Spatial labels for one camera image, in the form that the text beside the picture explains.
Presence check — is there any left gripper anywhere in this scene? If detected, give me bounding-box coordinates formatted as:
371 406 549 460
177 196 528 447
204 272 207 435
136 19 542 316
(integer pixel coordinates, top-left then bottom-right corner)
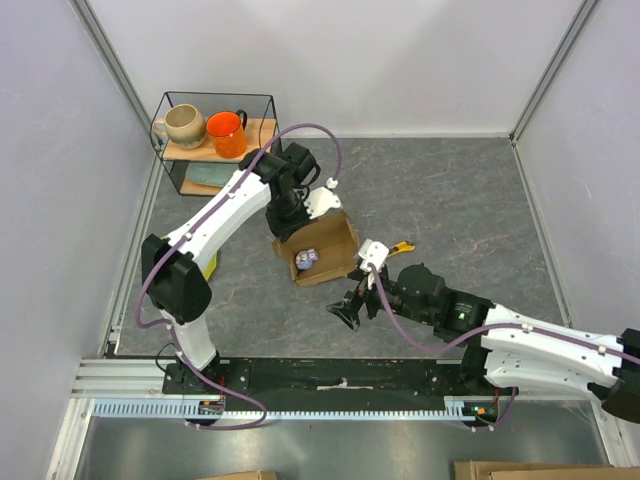
266 191 318 244

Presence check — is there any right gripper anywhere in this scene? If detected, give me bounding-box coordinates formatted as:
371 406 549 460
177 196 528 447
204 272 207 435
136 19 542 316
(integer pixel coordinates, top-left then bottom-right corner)
326 263 434 331

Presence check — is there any small purple white packet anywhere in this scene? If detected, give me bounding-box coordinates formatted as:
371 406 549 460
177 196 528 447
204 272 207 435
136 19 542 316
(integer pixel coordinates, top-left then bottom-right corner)
294 248 319 271

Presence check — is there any brown cardboard express box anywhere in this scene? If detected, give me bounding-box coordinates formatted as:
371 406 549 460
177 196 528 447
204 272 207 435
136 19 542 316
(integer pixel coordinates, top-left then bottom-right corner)
272 211 360 287

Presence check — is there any yellow utility knife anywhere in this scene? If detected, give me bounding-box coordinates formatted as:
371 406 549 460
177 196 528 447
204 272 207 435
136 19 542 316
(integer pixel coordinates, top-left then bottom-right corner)
389 241 416 256

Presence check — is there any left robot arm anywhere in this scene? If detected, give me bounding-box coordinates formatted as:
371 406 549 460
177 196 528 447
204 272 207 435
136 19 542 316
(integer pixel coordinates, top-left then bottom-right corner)
141 143 320 393

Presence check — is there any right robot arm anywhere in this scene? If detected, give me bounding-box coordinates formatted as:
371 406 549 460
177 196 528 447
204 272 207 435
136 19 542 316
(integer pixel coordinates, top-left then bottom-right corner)
326 264 639 423

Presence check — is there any light green tray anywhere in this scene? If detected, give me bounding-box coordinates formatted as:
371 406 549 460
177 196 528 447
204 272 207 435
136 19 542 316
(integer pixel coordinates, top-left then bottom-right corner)
185 162 238 187

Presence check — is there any yellow-green dotted plate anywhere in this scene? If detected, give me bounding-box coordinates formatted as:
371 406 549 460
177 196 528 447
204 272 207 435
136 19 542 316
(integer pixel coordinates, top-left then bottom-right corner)
203 252 218 281

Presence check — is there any orange mug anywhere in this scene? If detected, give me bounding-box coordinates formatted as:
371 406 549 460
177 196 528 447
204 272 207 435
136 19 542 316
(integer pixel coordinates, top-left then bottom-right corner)
206 109 248 159

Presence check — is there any beige ceramic mug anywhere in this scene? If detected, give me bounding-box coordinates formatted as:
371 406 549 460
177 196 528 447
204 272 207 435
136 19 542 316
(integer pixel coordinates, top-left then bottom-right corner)
152 104 206 150

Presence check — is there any cardboard piece bottom centre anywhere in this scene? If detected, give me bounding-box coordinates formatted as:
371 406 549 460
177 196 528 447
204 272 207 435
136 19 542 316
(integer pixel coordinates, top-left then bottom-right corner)
198 470 278 480

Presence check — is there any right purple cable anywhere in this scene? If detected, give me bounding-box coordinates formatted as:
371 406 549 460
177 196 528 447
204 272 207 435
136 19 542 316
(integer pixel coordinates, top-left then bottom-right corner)
372 267 640 431

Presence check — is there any purple cable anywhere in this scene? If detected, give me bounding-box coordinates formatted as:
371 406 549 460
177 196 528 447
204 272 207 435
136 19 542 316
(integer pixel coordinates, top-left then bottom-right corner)
136 123 344 432
372 267 640 431

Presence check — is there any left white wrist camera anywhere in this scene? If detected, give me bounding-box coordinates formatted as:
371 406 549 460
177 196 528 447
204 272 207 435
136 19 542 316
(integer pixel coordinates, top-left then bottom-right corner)
304 177 342 220

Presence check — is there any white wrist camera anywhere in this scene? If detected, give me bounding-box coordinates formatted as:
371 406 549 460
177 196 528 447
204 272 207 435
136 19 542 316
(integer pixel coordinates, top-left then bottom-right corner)
304 177 342 220
357 239 389 290

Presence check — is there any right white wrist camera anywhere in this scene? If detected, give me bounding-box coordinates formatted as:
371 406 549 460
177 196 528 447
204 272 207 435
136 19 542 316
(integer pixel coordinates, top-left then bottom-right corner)
357 239 389 290

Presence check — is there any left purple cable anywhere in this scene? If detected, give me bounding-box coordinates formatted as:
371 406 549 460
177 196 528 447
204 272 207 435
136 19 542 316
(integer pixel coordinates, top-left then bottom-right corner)
136 123 344 432

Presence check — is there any black wire wooden shelf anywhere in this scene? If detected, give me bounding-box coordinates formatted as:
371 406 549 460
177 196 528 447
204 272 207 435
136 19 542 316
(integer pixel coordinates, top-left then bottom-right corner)
149 91 279 196

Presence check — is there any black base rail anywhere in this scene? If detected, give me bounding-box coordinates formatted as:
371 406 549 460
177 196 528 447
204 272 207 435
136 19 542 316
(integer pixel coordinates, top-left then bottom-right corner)
162 355 521 414

